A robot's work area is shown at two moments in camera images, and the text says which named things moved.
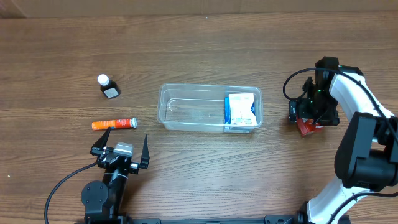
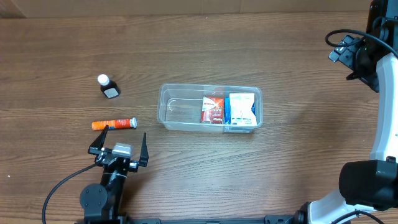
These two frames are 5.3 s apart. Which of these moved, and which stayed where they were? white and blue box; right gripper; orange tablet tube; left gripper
Moved: right gripper
Stayed: white and blue box; orange tablet tube; left gripper
